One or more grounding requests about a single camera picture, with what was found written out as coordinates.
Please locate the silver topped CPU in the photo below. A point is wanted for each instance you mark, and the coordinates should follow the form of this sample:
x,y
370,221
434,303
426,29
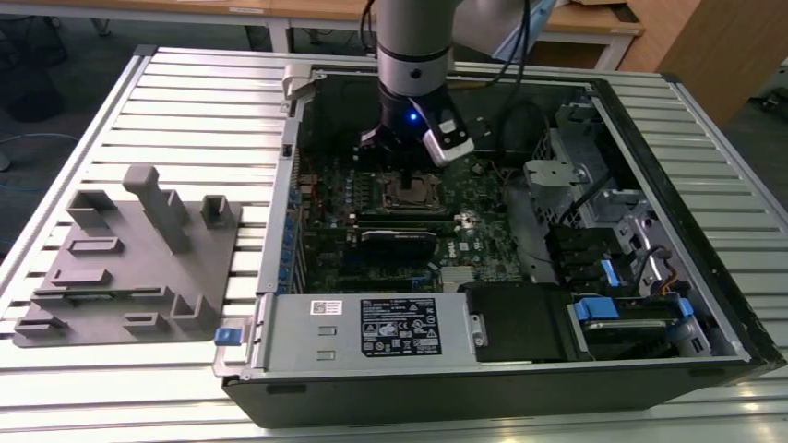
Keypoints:
x,y
424,194

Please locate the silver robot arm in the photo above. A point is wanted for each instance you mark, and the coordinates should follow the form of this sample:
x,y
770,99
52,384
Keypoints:
x,y
412,46

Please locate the CPU socket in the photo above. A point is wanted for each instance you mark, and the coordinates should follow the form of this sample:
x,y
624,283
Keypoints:
x,y
410,207

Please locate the RAM slot black clips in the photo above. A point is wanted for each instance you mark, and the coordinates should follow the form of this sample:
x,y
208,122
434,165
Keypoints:
x,y
406,223
406,212

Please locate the RAM slot white clips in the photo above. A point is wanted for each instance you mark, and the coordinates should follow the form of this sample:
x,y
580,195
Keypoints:
x,y
406,217
406,228

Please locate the metal drive cage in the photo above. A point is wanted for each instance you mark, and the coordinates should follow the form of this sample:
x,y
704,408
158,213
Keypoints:
x,y
557,174

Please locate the green motherboard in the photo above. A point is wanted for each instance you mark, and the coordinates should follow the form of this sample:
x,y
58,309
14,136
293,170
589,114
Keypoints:
x,y
492,231

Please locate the black graphics card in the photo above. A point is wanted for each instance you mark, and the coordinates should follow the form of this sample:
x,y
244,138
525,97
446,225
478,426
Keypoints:
x,y
396,251

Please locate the silver chipset heatsink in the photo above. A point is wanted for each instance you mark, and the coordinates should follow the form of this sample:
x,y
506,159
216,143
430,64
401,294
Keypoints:
x,y
458,274

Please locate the black disk bay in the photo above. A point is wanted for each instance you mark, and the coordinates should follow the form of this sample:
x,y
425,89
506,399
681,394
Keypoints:
x,y
578,251

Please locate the blue disk carrier tab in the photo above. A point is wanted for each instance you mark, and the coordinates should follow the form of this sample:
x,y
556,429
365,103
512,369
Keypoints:
x,y
609,272

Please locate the black plastic shroud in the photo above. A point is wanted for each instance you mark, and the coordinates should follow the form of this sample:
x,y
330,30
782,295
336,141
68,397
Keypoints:
x,y
522,323

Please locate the wooden cabinet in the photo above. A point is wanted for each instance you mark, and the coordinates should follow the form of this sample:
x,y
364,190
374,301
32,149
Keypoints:
x,y
708,46

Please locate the grey power supply unit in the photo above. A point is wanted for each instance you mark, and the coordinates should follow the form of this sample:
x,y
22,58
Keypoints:
x,y
289,337

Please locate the grey parts rack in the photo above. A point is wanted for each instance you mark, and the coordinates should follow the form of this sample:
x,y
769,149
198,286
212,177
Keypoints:
x,y
141,267

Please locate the hard disk blue carrier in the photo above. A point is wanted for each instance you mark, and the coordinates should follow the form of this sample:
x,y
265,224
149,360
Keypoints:
x,y
597,308

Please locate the blue case latch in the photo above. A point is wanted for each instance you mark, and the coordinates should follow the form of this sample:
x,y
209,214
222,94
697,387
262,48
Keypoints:
x,y
228,337

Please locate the black PC case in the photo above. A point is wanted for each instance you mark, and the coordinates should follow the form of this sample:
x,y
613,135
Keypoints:
x,y
430,401

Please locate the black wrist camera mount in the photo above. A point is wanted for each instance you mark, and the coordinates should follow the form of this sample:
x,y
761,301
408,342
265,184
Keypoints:
x,y
370,138

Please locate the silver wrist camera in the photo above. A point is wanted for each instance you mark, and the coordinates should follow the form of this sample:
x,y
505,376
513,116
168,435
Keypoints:
x,y
449,152

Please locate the wooden desk white frame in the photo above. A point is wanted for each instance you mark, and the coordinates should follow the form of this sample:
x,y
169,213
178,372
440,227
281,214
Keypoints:
x,y
212,6
602,32

